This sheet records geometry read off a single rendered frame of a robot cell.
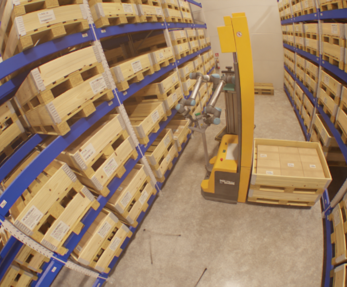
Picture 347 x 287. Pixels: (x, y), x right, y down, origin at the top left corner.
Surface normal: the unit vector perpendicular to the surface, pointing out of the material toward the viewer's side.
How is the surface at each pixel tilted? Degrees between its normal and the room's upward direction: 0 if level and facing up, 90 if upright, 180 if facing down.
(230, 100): 90
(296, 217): 0
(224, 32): 90
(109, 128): 90
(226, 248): 0
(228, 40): 90
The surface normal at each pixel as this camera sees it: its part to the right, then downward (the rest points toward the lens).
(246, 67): -0.40, 0.62
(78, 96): 0.89, 0.07
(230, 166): -0.23, -0.79
